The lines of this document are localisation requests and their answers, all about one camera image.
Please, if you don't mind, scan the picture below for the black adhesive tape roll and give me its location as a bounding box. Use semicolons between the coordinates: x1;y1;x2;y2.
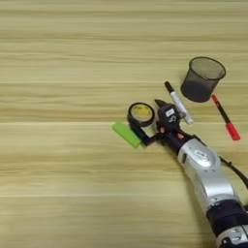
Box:
127;102;156;128

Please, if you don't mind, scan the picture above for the white marker with black cap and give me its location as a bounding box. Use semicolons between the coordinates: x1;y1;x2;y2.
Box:
164;80;195;126

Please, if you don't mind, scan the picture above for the black mesh pen cup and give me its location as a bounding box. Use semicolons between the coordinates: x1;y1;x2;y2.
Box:
179;56;227;104

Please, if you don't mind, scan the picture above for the green rectangular block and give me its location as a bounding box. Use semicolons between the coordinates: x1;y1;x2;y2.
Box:
111;121;143;150

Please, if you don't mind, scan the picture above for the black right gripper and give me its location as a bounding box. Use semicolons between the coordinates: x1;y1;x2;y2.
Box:
127;98;196;155

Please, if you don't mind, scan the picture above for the red and black pen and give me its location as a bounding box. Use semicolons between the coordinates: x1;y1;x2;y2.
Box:
211;93;241;141

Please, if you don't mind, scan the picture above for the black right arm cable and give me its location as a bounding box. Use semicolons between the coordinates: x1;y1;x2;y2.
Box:
219;156;248;191

